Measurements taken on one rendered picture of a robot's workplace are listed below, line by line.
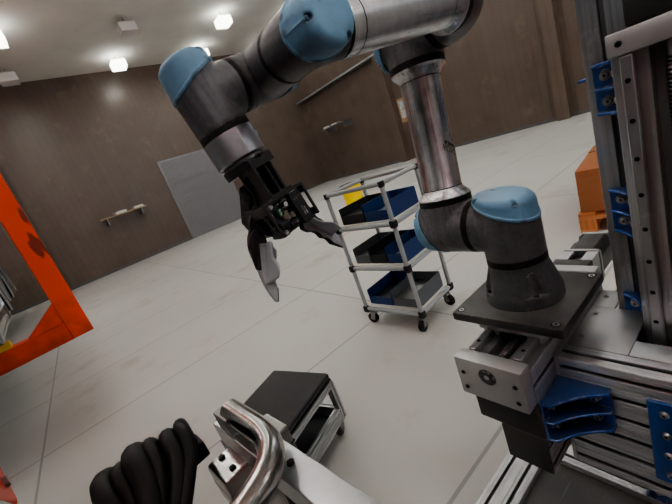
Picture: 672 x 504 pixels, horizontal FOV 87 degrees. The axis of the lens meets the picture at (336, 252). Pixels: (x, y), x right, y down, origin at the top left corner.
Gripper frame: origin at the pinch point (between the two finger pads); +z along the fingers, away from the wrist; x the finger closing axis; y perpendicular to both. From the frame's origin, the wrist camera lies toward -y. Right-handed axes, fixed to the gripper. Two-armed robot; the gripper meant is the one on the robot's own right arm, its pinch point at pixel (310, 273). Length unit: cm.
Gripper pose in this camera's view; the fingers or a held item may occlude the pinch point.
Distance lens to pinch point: 58.3
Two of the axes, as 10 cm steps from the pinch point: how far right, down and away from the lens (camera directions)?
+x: 6.7, -5.7, 4.7
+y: 5.4, -0.6, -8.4
